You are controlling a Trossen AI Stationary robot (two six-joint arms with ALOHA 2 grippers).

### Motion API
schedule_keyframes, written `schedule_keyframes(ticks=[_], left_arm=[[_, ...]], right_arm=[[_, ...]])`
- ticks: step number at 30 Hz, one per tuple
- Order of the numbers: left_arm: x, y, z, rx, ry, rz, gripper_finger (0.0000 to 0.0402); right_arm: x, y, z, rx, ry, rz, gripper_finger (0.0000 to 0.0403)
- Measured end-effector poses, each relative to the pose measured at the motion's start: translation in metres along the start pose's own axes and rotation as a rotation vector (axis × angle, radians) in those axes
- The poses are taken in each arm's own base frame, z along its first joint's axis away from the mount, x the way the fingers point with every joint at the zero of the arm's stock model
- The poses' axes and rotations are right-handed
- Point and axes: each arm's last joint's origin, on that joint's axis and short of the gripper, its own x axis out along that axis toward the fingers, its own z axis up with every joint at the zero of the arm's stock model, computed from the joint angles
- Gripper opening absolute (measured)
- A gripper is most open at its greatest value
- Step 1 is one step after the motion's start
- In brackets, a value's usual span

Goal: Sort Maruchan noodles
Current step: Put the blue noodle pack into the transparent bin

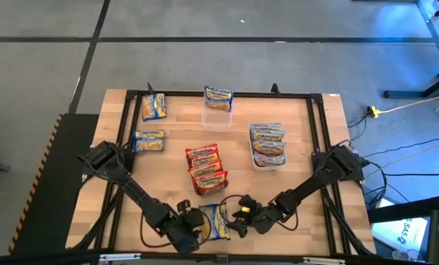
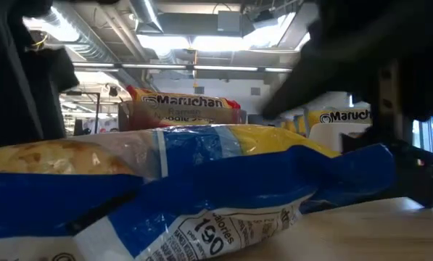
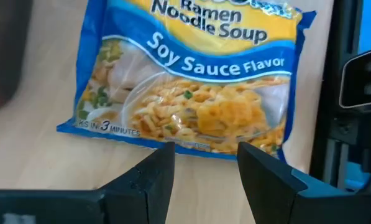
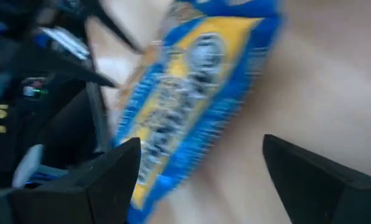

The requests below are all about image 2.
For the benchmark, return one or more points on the blue ramen noodle pack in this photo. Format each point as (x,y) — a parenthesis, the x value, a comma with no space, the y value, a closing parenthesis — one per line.
(201,181)

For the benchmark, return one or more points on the red ramen noodle pack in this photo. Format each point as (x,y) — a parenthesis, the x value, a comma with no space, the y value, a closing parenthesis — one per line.
(180,101)

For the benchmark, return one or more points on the silver round ventilation duct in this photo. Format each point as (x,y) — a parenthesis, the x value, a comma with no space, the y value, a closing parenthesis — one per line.
(82,36)

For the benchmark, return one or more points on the grey ceiling duct box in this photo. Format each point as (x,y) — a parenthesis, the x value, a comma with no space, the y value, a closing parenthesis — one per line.
(230,21)

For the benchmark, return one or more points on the smoky dark plastic bin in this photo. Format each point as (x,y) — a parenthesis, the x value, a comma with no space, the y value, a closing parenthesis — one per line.
(125,116)

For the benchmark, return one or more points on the white plastic bin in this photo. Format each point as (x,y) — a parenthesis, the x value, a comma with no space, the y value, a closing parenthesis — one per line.
(325,139)

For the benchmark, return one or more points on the black workstation frame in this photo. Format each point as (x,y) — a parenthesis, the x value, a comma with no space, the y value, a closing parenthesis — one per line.
(97,108)

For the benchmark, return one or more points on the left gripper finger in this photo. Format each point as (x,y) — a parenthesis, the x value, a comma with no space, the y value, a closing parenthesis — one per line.
(51,72)
(6,90)

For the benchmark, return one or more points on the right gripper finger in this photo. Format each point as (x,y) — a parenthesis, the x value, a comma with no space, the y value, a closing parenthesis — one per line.
(419,174)
(303,90)

